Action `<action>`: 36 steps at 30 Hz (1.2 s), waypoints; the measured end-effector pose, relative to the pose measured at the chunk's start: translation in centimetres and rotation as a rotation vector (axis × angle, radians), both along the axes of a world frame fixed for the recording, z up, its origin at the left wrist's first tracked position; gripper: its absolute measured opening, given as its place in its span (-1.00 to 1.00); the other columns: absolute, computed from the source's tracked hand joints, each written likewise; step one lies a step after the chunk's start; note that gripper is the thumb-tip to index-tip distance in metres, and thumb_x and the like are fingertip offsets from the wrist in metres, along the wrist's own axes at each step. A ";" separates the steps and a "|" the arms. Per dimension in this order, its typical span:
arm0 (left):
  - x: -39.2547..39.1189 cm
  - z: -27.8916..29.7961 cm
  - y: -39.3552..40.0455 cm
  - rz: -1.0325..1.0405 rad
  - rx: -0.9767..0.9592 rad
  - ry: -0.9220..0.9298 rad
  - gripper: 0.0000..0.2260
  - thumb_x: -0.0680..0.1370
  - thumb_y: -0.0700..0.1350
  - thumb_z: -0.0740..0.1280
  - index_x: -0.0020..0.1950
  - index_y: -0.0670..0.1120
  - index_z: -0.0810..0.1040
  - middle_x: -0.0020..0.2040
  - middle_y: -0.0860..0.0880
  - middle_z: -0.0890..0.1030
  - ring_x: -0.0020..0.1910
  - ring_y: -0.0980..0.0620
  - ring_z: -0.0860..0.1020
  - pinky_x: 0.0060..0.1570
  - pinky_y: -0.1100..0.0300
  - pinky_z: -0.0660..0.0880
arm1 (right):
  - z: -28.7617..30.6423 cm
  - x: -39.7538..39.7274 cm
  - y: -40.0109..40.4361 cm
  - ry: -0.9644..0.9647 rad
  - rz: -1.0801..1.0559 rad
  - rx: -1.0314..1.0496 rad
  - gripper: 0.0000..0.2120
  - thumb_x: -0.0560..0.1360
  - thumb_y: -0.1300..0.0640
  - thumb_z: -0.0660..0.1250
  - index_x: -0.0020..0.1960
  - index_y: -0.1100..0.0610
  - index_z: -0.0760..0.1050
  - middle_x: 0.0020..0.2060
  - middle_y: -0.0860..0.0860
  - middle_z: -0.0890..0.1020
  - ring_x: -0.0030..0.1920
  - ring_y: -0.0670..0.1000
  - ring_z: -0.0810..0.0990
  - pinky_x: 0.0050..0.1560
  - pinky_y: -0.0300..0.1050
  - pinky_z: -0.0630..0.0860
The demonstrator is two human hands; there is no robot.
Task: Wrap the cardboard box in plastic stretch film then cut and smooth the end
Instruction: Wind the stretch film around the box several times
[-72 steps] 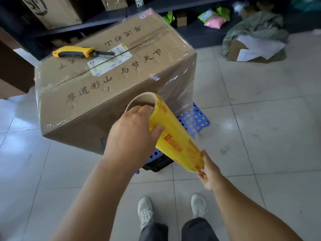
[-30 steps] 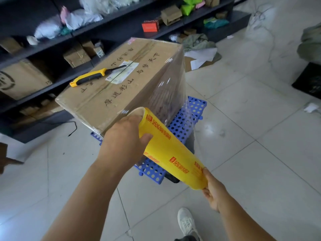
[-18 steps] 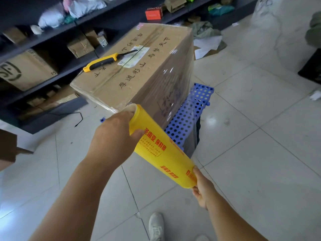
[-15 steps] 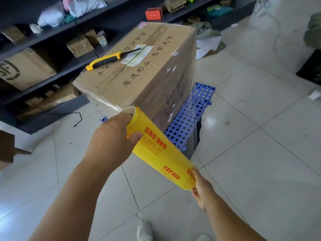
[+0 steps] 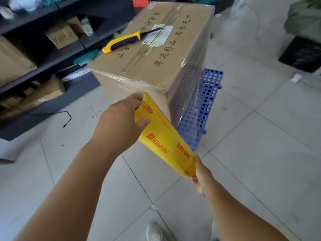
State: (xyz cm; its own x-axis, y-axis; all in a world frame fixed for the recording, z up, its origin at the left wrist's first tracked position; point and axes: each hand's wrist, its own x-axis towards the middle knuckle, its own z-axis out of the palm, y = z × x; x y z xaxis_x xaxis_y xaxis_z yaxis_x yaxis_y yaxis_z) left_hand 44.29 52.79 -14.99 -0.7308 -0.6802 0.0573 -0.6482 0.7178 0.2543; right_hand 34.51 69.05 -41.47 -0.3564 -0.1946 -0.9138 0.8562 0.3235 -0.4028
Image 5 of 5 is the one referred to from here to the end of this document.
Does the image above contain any person's left hand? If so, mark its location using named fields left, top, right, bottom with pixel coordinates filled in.
left=90, top=91, right=151, bottom=158

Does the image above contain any person's right hand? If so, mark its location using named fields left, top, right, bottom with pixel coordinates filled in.
left=192, top=155, right=216, bottom=197

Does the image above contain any yellow stretch film roll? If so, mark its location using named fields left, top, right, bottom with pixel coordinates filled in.
left=134, top=91, right=197, bottom=177

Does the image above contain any large brown cardboard box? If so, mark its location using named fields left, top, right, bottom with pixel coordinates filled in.
left=89, top=1, right=216, bottom=128

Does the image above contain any person's right forearm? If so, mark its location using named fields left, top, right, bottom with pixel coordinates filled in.
left=204, top=182, right=289, bottom=241

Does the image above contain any person's left forearm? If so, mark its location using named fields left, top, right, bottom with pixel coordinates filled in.
left=14, top=142, right=121, bottom=241

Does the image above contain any person's right shoe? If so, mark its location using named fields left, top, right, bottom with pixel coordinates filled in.
left=211, top=220, right=221, bottom=241

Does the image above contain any person's shoe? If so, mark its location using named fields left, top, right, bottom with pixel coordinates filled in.
left=146, top=222, right=168, bottom=241
left=211, top=220, right=221, bottom=241

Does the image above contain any person's left shoe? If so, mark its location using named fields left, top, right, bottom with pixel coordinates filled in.
left=146, top=222, right=168, bottom=241

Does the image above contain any crumpled taped cardboard box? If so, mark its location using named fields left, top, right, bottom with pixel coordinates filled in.
left=45, top=20, right=80, bottom=50

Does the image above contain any small brown cardboard box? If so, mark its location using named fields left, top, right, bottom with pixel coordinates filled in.
left=65, top=16, right=85, bottom=37

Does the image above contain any cardboard box with black logo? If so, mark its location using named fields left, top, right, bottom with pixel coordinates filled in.
left=0, top=35, right=37, bottom=87

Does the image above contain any dark metal shelving unit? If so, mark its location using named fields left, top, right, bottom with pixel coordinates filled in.
left=0, top=0, right=235, bottom=141

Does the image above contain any white flat carton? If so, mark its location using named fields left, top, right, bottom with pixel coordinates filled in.
left=55, top=64, right=91, bottom=82

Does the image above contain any teal packet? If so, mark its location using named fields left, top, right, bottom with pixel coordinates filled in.
left=73, top=49, right=101, bottom=65

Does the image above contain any blue perforated plastic pallet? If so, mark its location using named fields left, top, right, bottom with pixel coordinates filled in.
left=177, top=68, right=224, bottom=151

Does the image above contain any yellow black utility knife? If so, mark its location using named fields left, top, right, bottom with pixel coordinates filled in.
left=102, top=27, right=164, bottom=54

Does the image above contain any small patterned carton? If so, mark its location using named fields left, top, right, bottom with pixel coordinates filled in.
left=81, top=17, right=95, bottom=37

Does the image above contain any black plastic crate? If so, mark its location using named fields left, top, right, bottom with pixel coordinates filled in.
left=278, top=35, right=321, bottom=73

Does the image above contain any green fabric sack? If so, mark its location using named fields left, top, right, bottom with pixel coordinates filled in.
left=284, top=0, right=321, bottom=43

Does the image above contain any black cable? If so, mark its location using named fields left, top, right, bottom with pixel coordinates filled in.
left=24, top=110, right=73, bottom=129

